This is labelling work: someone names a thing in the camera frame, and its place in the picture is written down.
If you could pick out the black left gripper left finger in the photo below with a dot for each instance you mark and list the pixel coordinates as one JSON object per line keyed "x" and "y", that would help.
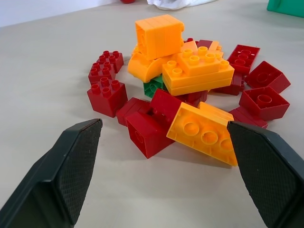
{"x": 59, "y": 173}

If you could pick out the upside-down red 2x4 building brick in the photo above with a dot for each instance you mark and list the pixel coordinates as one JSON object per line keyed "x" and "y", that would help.
{"x": 243, "y": 58}

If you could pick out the upside-down red 2x2 building brick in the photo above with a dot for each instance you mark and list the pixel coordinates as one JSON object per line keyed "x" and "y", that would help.
{"x": 268, "y": 77}
{"x": 263, "y": 102}

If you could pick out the large flat orange toy block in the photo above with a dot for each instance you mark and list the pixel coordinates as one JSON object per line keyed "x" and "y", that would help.
{"x": 197, "y": 82}

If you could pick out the long red studded toy block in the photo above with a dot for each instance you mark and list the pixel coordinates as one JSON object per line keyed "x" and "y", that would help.
{"x": 104, "y": 67}

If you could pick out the red square studded toy block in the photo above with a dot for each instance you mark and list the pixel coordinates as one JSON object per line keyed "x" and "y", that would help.
{"x": 107, "y": 99}

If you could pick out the long orange hollow toy block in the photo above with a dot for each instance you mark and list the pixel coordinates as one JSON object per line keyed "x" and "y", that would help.
{"x": 202, "y": 133}

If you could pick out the white cloth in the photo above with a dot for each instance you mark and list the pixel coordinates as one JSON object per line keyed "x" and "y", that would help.
{"x": 178, "y": 3}

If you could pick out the tall orange toy block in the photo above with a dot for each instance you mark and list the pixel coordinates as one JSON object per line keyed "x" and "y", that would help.
{"x": 161, "y": 35}

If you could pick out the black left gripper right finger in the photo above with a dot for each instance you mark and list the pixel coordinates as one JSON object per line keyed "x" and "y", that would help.
{"x": 268, "y": 171}

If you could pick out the red round object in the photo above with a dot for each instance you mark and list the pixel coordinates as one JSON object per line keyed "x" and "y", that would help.
{"x": 127, "y": 1}

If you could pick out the green object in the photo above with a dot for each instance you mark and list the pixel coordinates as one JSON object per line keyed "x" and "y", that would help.
{"x": 287, "y": 7}

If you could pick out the curved orange toy block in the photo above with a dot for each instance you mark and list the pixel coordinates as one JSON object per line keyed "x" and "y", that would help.
{"x": 142, "y": 67}

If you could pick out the green toy block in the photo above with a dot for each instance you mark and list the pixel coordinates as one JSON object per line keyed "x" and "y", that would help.
{"x": 152, "y": 86}

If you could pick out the small orange studded toy block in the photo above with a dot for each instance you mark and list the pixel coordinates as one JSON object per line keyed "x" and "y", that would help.
{"x": 199, "y": 64}

